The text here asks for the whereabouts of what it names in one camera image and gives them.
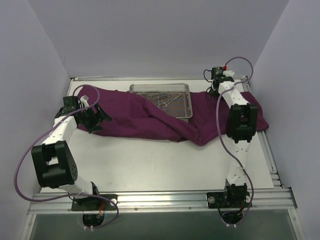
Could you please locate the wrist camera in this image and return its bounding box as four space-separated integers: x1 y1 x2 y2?
80 95 89 104
222 65 235 78

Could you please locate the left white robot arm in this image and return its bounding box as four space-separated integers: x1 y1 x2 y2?
31 95 112 210

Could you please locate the wire mesh instrument tray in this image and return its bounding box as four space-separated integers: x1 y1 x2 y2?
129 83 193 122

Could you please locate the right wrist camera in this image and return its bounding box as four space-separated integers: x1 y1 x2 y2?
222 65 235 78

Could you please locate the steel forceps right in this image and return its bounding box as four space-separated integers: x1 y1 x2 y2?
157 93 183 111

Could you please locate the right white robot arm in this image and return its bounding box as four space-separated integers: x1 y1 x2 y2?
208 66 258 207

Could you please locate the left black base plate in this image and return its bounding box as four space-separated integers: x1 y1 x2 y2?
71 193 118 212

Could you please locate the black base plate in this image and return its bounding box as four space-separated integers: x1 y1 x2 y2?
71 193 118 212
206 191 252 209

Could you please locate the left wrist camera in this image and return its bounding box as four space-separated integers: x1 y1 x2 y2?
80 95 89 104

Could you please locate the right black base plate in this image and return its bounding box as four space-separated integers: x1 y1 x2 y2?
206 191 252 209

